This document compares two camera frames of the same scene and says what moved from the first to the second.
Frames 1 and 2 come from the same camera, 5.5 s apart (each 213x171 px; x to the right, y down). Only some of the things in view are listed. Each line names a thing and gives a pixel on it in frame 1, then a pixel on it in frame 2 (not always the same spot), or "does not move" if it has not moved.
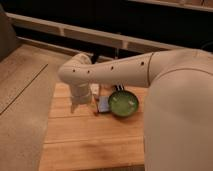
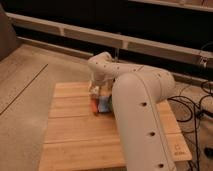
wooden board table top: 85,139 does not move
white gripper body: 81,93 → 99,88
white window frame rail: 87,33 does not move
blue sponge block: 104,104 does not move
